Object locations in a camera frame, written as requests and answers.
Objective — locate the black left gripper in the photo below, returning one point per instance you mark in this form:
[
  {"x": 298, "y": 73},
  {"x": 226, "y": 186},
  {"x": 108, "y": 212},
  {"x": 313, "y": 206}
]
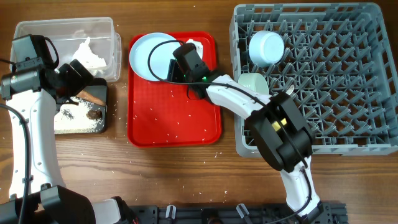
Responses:
[{"x": 78, "y": 82}]

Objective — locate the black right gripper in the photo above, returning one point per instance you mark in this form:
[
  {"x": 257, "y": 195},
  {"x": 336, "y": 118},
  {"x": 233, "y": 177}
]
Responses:
[{"x": 173, "y": 71}]

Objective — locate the light blue plate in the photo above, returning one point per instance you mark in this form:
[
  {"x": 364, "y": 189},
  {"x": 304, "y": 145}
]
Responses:
[{"x": 159, "y": 60}]

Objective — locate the white wrapper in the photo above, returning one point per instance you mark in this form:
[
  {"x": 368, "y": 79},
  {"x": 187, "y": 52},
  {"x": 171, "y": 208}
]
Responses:
[{"x": 88, "y": 59}]

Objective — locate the brown sweet potato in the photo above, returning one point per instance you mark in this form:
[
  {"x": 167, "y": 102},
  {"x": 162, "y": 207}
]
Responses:
[{"x": 88, "y": 97}]

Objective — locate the white rice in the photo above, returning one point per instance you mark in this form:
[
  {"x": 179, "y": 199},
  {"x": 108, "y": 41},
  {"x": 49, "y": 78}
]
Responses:
[{"x": 72, "y": 119}]

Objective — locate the brown food lump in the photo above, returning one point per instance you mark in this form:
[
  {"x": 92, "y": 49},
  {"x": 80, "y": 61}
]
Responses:
[{"x": 94, "y": 114}]

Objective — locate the green bowl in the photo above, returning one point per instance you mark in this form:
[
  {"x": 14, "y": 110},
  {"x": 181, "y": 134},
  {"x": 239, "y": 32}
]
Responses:
[{"x": 255, "y": 82}]

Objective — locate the light blue bowl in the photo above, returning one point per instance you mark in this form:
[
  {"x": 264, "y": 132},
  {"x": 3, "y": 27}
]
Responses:
[{"x": 266, "y": 48}]

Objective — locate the yellow plastic cup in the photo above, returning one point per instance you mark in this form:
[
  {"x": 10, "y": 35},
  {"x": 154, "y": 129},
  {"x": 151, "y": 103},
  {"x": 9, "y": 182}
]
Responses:
[{"x": 277, "y": 125}]

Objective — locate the white plastic spoon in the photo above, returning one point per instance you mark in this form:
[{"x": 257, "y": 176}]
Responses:
[{"x": 290, "y": 89}]

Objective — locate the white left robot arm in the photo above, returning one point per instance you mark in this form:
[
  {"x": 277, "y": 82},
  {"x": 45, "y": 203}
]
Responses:
[{"x": 32, "y": 93}]

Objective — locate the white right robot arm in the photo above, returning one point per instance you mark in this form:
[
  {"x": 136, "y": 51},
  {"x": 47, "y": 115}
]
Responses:
[{"x": 280, "y": 132}]

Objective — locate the black waste tray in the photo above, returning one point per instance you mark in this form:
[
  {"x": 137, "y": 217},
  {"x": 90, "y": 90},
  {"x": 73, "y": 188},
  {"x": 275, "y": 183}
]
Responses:
[{"x": 98, "y": 88}]

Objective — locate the grey dishwasher rack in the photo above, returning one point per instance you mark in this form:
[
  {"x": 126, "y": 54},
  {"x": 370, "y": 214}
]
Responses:
[{"x": 338, "y": 59}]

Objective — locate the red plastic tray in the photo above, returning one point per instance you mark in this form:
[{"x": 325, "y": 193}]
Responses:
[{"x": 161, "y": 114}]

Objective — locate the clear plastic bin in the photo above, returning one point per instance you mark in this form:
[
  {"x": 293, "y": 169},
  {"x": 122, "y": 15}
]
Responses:
[{"x": 68, "y": 34}]

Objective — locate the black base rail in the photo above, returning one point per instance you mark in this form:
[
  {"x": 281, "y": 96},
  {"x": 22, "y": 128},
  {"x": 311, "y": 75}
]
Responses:
[{"x": 325, "y": 213}]

